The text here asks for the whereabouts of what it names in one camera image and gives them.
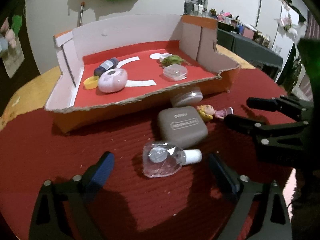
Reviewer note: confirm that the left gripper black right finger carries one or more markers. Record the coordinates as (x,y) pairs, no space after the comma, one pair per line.
(260,208)

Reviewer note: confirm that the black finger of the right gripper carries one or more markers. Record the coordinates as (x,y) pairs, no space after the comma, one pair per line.
(254,128)
(292,107)

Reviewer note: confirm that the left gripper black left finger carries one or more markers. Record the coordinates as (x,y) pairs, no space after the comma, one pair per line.
(49,219)

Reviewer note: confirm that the clear small plastic box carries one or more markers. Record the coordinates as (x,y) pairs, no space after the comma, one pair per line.
(175,72)

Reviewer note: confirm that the clear bottle white cap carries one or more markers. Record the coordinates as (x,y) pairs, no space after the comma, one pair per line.
(163,159)

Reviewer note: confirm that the green fuzzy toy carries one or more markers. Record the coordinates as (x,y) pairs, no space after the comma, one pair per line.
(172,59)

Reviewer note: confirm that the pink round case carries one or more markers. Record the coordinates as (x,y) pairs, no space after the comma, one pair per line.
(113,80)

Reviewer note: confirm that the yellow plastic lid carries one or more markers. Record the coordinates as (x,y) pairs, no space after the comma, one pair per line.
(91,82)

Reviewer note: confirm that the blonde doll figurine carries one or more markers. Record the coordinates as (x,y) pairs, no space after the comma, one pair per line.
(208,112)

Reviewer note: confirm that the round grey jar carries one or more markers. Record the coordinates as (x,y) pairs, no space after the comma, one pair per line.
(187,97)

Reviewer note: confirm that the grey square case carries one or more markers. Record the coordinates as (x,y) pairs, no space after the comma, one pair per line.
(182,126)

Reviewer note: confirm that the dark cloth covered side table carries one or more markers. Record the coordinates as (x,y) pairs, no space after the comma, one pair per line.
(255,54)

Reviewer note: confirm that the red table cloth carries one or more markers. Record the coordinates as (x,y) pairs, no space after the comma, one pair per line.
(186,205)

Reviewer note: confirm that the white refrigerator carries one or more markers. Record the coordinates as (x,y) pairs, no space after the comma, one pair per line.
(279,22)

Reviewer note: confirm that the white small cup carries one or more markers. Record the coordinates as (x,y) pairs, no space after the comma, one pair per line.
(163,56)

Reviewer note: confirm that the wooden table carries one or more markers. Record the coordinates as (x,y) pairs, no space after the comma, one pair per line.
(27,94)

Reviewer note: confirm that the dark blue bottle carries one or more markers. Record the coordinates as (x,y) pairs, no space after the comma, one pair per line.
(105,66)

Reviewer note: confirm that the cardboard box with red bottom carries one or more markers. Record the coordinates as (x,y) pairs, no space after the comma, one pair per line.
(197,35)

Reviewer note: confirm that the dark wooden door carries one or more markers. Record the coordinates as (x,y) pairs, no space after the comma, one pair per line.
(18,65)

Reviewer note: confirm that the pink plush toys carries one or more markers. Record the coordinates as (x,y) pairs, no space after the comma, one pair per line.
(8,37)

